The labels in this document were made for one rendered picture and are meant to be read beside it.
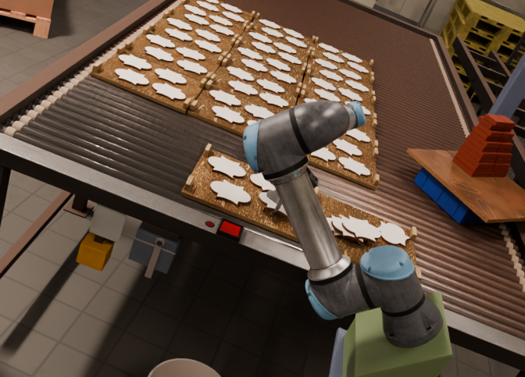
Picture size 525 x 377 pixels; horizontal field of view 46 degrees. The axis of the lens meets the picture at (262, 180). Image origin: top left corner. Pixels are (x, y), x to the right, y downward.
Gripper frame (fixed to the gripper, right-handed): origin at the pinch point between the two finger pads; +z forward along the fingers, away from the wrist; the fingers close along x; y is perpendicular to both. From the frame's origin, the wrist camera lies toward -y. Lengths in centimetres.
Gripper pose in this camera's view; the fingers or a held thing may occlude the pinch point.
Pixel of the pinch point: (279, 204)
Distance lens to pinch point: 206.7
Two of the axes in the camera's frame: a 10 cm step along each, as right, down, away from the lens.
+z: -3.5, 8.4, 4.2
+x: -1.2, 4.1, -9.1
